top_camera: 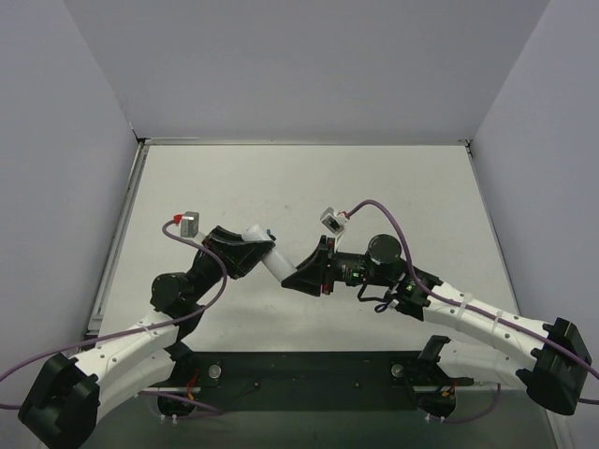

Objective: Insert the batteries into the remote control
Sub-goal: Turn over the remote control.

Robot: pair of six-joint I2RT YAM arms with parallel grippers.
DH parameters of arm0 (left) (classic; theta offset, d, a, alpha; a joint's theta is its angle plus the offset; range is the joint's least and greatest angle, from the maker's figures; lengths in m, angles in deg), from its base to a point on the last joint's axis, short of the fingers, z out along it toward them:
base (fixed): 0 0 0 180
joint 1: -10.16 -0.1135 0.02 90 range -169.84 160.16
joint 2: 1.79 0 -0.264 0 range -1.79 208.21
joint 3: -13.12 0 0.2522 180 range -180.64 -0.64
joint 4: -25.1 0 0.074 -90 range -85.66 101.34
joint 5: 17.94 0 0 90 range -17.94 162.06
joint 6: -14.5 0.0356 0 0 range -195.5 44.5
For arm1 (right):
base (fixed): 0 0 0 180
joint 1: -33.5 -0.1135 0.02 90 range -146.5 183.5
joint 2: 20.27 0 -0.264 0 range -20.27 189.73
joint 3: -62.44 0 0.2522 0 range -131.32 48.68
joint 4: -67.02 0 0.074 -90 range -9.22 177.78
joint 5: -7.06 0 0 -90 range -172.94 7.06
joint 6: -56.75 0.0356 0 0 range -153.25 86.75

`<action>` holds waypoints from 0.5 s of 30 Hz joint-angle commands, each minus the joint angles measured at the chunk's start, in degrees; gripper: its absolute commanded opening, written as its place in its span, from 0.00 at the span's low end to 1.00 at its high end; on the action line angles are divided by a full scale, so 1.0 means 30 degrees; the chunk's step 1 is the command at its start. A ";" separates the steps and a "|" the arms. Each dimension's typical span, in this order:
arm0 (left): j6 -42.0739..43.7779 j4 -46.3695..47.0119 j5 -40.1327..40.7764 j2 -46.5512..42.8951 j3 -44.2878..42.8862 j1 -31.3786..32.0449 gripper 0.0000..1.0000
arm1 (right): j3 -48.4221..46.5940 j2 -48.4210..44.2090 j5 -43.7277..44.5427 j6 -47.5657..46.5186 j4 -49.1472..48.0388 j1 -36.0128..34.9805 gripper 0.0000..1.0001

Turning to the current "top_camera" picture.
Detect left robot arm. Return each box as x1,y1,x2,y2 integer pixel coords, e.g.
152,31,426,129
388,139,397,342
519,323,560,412
18,225,275,448

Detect white remote control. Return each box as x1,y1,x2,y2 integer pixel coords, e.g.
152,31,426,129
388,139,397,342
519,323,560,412
241,224,297,283

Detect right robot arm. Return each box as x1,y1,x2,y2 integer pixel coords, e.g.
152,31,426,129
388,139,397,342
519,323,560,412
281,234,592,415

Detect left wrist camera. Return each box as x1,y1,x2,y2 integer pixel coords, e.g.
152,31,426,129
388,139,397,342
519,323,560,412
173,211,200,239

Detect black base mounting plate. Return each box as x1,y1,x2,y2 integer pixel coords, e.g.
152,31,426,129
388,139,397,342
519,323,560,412
163,351,474,413

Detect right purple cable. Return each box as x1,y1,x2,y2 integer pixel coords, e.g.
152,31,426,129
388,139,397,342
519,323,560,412
343,199,599,425

